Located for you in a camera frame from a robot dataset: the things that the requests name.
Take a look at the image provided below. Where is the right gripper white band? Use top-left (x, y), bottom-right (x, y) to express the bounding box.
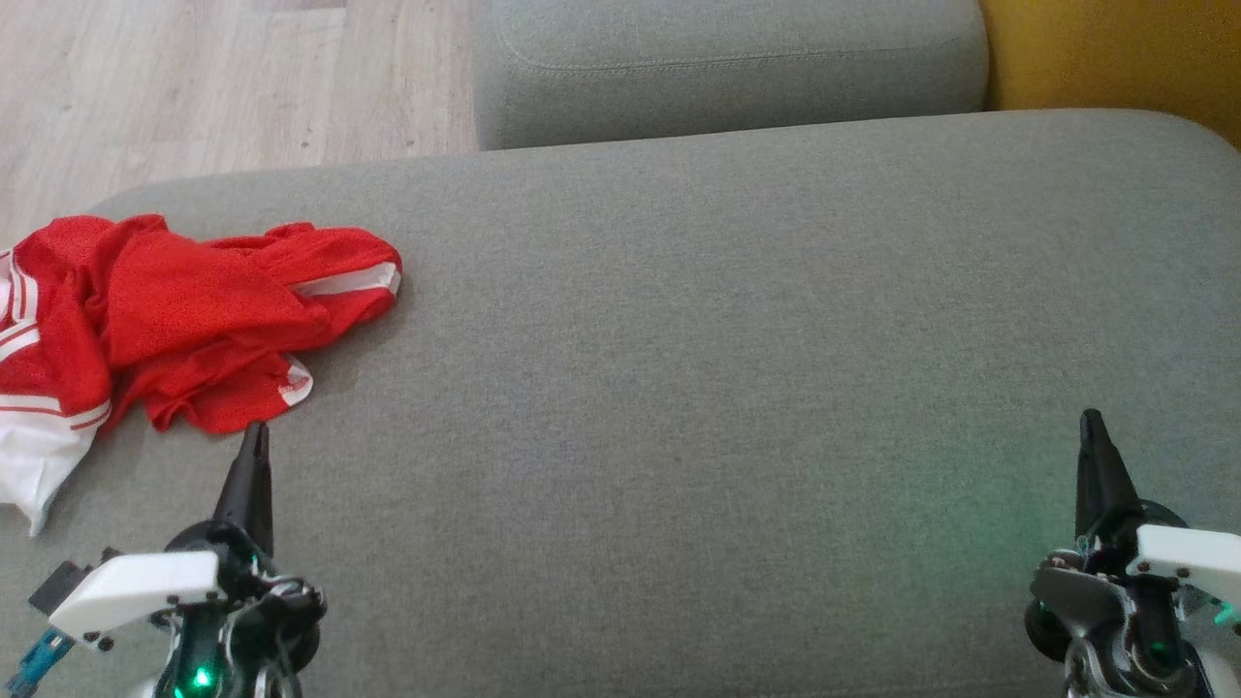
top-left (1026, 410), bottom-right (1241, 698)

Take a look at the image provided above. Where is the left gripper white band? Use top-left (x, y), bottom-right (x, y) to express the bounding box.
top-left (48, 421), bottom-right (326, 698)

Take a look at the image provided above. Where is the red shorts white stripe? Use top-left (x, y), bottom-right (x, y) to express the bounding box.
top-left (105, 221), bottom-right (403, 435)

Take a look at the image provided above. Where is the large grey sofa seat cushion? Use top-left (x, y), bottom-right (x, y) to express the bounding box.
top-left (0, 109), bottom-right (1241, 698)

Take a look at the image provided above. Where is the yellow furniture panel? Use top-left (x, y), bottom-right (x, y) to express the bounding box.
top-left (979, 0), bottom-right (1241, 151)

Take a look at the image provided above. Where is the grey sofa back cushion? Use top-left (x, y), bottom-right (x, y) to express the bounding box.
top-left (473, 0), bottom-right (990, 151)

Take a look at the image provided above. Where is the black cable teal plug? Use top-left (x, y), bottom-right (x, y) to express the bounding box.
top-left (3, 628), bottom-right (77, 697)

